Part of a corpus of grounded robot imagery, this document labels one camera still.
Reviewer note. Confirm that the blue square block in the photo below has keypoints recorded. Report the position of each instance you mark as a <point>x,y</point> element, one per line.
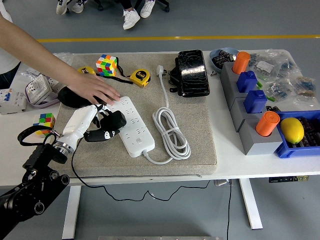
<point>247,82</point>
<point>255,102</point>

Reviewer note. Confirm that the black cloth pouch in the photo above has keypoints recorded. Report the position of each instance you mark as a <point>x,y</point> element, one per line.
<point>72,100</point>

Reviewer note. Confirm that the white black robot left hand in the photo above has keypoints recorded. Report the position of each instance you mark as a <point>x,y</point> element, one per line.
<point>77,120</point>

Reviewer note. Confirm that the large colourful puzzle cube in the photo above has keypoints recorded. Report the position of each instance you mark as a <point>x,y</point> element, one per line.
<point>106,65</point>

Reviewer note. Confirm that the seated person's leg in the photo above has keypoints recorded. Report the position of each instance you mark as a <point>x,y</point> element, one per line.
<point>126,4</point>

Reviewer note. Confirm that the small colourful puzzle cube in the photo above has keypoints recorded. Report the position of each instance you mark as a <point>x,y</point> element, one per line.
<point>43,123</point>

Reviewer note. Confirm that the clear bag blue parts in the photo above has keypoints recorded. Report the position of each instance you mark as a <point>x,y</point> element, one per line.
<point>278,91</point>
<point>303,83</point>
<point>286,66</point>

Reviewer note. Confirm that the yellow tape measure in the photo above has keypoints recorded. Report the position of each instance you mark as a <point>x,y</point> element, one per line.
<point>86,70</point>

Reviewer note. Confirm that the metal table bracket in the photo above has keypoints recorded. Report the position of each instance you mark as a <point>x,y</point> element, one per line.
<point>222,183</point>

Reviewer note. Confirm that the white table leg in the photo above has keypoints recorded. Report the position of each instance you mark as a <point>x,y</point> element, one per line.
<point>71,212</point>
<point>251,205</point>

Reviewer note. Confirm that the glossy black case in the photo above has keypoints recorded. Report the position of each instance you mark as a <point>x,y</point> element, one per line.
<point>193,72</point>

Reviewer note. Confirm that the black chair base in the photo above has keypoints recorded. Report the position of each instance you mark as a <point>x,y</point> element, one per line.
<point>163,5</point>
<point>98,5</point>

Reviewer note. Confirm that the yellow tape measure 5m print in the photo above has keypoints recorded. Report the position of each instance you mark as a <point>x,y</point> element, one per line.
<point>140,78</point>

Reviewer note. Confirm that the person's hand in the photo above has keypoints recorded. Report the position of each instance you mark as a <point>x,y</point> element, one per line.
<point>95,87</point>

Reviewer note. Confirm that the purple tray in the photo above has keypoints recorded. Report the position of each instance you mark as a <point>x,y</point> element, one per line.
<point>47,103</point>

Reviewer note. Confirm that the person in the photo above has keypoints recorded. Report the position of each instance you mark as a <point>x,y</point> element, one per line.
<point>7,62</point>

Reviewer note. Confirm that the grey-brown mat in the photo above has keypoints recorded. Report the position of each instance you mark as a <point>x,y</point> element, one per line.
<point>195,137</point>

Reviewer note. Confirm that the black parts in bin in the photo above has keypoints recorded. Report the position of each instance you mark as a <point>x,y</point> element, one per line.
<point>312,130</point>

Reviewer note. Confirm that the light blue bowl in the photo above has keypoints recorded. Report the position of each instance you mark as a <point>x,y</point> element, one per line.
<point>212,53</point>

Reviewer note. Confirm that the small white wall socket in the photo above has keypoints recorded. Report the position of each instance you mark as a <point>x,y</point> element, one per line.
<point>53,83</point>

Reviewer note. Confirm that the white circuit breaker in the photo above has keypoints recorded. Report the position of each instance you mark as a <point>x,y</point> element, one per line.
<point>12,100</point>

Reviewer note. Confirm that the white power strip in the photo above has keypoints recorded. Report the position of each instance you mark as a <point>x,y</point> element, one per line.
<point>136,135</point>

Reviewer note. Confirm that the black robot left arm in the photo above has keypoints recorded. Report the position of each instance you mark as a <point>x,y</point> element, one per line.
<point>30,195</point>

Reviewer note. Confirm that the black parts in bowl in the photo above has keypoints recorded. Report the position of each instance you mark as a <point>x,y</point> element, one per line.
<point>220,60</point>

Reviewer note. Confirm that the black table control panel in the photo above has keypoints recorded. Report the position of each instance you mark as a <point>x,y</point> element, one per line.
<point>287,179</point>

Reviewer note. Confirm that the grey socket block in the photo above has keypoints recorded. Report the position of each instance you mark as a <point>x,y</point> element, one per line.
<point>260,147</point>
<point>233,95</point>
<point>227,75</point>
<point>237,117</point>

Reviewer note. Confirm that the clear bag metal parts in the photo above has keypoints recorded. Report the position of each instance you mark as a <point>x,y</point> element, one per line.
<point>63,58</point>

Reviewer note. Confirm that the loose black parts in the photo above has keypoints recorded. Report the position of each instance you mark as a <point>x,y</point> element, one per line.
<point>272,108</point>

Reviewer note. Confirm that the orange cylinder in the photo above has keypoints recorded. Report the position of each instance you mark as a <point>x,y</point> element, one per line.
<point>267,125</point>
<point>241,62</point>

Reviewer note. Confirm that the yellow lemon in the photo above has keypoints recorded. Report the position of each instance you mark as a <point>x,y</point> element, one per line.
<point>292,130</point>

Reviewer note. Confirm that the blue plastic bin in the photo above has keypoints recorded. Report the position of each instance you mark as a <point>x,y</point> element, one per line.
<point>287,150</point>

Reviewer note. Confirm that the person's forearm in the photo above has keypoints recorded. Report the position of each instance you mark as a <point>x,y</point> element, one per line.
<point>37,55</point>

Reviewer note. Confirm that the large white wall socket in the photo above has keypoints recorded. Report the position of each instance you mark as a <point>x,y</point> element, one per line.
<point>37,87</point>

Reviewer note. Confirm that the clear bag white label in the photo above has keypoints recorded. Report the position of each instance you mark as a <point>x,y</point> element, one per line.
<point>265,66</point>

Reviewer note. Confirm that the small metal clip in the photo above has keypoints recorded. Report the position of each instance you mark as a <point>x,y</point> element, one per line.
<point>213,73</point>

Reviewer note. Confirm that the white grey sneaker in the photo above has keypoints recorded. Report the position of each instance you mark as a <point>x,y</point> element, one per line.
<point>61,7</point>
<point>78,6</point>

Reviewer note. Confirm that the small green peg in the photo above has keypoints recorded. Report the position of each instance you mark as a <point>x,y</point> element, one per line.
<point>271,98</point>
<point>260,84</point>

